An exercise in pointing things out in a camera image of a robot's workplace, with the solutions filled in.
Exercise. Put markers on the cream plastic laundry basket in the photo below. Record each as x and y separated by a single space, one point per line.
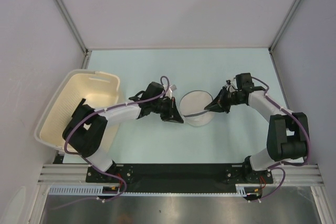
99 89

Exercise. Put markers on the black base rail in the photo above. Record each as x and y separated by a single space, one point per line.
182 178

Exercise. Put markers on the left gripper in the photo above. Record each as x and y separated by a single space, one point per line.
171 110

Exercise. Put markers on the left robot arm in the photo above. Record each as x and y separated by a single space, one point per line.
87 126

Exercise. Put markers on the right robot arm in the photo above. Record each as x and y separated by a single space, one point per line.
288 139

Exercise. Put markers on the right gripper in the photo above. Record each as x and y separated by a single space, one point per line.
219 104

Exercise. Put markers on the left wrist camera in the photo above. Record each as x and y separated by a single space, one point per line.
171 89

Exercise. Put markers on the white mesh laundry bag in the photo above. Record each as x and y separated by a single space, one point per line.
192 108

